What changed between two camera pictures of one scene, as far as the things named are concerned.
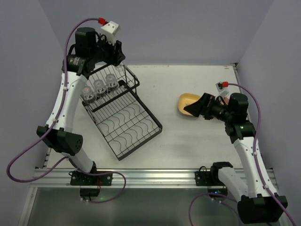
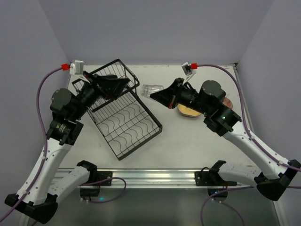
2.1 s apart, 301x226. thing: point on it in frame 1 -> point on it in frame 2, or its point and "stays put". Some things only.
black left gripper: x=115 y=54 -> x=99 y=84
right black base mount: x=209 y=179 stays put
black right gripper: x=207 y=108 -> x=175 y=93
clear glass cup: x=121 y=68 -> x=147 y=89
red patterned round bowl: x=226 y=100 stays put
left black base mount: x=90 y=184 stays put
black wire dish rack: x=122 y=117 stays put
